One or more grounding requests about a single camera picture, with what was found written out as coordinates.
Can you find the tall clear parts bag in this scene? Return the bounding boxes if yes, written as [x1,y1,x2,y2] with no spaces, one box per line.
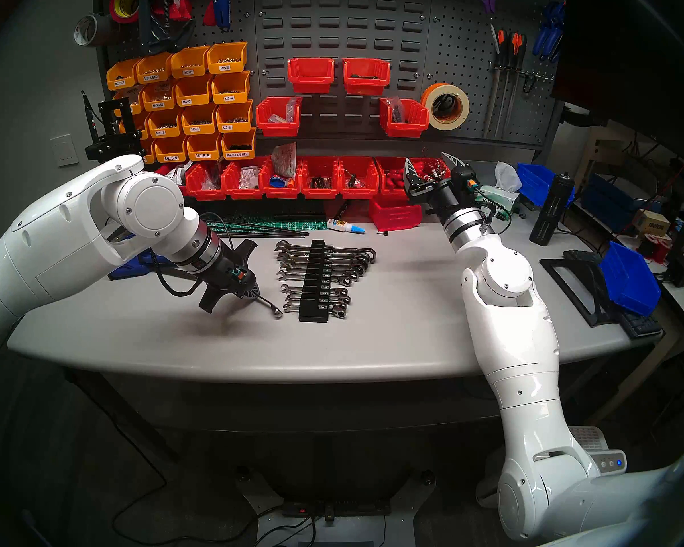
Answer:
[272,142,298,179]

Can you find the black power strip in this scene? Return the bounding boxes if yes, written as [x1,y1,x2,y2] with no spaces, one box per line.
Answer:
[282,499,392,518]

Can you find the yellow screw bin M3-8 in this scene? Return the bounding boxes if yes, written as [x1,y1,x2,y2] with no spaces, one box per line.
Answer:
[181,103,218,136]

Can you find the dark workbench frame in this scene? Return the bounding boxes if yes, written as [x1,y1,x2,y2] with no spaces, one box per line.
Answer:
[63,361,576,489]

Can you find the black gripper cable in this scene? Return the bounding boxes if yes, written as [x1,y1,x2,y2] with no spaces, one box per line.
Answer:
[150,211,235,297]
[474,190,515,237]

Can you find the black monitor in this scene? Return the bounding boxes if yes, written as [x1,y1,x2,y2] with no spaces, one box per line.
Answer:
[553,0,684,165]

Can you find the red plastic bin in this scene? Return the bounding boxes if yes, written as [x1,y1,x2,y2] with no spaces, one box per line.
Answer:
[410,156,451,182]
[185,163,227,201]
[380,97,430,138]
[221,161,266,200]
[376,156,408,199]
[255,96,303,137]
[260,158,303,199]
[369,197,423,232]
[287,57,336,94]
[338,156,381,199]
[343,58,392,96]
[298,156,343,200]

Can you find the yellow screw bin M3-12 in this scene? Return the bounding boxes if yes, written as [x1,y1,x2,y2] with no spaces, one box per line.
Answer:
[147,109,183,139]

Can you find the blue plastic bin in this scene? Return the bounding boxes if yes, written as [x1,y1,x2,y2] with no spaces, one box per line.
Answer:
[600,241,662,317]
[516,163,576,206]

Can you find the black keyboard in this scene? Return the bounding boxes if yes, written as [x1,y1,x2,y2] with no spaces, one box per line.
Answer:
[564,248,663,339]

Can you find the white light switch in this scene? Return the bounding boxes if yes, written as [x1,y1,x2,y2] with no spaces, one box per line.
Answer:
[51,133,79,168]

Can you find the yellow screw bin M3-6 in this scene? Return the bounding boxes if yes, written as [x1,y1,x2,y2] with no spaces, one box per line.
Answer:
[215,99,254,133]

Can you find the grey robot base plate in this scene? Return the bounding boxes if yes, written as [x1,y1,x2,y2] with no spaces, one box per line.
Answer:
[237,471,437,547]

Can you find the grey tape roll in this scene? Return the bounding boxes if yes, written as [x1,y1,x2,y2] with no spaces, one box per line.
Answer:
[73,13,112,47]

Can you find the beige masking tape roll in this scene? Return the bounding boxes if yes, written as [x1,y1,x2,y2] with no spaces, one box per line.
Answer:
[421,83,471,132]

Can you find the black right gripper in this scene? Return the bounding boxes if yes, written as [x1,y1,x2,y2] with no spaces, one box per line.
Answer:
[404,152,482,216]

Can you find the black articulated holder stand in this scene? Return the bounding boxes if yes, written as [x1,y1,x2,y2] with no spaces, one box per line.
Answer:
[82,91,146,162]

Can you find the blue red hand tool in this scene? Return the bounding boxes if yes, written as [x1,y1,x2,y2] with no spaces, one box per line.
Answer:
[203,0,233,31]

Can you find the yellow screw bin M3-4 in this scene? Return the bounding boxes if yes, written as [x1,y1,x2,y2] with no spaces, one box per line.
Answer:
[211,70,251,104]

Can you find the yellow screw bin M4-6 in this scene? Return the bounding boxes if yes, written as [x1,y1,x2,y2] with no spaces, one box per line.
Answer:
[174,75,213,107]

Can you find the red yellow tape roll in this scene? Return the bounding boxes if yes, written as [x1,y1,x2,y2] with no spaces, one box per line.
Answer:
[109,0,147,24]

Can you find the red wire spool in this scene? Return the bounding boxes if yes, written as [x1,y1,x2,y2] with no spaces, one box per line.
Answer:
[638,232,673,263]

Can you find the red hanging tool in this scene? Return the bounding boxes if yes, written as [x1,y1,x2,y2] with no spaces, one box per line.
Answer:
[151,0,193,21]

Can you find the black hanging clamp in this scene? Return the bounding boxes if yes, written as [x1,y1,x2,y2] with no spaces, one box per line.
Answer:
[138,0,194,54]

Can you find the white tissue sheet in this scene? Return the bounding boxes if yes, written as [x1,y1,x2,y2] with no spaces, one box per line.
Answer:
[494,161,523,192]

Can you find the dark blue storage bin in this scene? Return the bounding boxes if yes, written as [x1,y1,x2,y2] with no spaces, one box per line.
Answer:
[581,173,662,216]

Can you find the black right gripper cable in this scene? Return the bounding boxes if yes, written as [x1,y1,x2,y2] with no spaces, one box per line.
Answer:
[474,190,515,237]

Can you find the Kimtech tissue box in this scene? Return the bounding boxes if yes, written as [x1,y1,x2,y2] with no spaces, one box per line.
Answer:
[482,186,520,215]

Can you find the yellow screw bin M4-0.7 hex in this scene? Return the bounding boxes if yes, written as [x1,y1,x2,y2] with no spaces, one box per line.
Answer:
[221,127,258,160]

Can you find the green cutting mat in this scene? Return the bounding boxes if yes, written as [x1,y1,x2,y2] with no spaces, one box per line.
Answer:
[205,217,328,236]

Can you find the yellow screw bin M2.5-6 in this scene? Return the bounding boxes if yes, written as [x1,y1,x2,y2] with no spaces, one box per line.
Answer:
[153,135,189,164]

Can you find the blue handled pliers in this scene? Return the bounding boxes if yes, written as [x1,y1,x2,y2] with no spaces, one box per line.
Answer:
[533,1,566,62]

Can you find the grey tool wall panel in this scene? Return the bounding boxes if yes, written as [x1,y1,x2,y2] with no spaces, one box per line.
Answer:
[94,0,568,153]

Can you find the yellow screw bin M2.5-5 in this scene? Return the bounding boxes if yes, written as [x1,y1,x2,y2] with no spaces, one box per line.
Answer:
[186,131,223,161]

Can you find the black thin rods bundle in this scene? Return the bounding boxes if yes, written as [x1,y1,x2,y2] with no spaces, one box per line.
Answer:
[208,220,310,239]

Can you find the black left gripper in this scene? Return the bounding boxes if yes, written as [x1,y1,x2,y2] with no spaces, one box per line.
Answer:
[197,241,261,314]

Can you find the black floor cable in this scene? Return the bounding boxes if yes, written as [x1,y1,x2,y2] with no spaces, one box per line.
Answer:
[111,426,320,547]

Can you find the black ribbed bottle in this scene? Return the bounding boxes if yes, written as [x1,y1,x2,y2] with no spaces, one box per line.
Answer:
[529,172,575,247]

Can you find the small cardboard box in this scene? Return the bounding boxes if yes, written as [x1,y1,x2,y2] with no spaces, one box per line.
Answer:
[633,210,672,237]

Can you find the black wrench holder case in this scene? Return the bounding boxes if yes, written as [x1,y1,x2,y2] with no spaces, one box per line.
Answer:
[298,239,329,323]

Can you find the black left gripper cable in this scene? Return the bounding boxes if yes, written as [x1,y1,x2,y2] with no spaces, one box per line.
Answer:
[150,211,235,297]

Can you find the black frame stand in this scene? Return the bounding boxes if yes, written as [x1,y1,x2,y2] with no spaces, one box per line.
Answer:
[540,257,619,328]

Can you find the orange black screwdriver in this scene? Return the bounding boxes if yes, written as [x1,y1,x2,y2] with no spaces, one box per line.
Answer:
[484,30,508,137]
[502,32,526,136]

